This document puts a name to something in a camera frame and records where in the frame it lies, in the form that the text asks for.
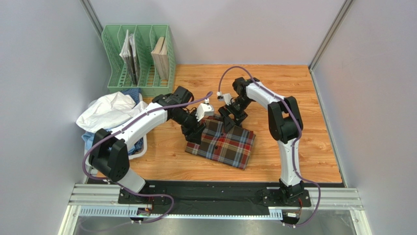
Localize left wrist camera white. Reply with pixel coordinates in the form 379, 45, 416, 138
195, 98, 215, 121

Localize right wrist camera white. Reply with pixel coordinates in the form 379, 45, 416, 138
217, 92, 232, 105

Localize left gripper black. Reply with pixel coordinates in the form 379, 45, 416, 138
172, 108, 207, 145

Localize white shirt in basket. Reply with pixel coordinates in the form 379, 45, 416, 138
75, 92, 148, 133

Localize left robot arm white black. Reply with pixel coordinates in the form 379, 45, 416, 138
84, 86, 214, 193

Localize aluminium frame rail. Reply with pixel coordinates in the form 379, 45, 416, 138
59, 180, 371, 235

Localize beige book in organizer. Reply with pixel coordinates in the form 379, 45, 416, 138
151, 37, 170, 80

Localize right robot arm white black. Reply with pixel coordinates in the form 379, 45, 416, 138
217, 77, 304, 206

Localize green plastic file organizer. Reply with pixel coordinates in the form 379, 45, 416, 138
101, 24, 176, 97

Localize magazines in organizer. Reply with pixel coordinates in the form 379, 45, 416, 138
119, 29, 140, 86

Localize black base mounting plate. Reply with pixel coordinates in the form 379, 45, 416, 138
88, 179, 318, 216

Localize plaid long sleeve shirt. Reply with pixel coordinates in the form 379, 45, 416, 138
185, 114, 256, 170

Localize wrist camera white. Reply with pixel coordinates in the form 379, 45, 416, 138
217, 92, 232, 105
195, 98, 215, 121

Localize white laundry basket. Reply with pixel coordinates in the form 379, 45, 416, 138
84, 94, 147, 160

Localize light blue shirt in basket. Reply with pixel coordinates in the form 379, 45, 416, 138
81, 132, 95, 150

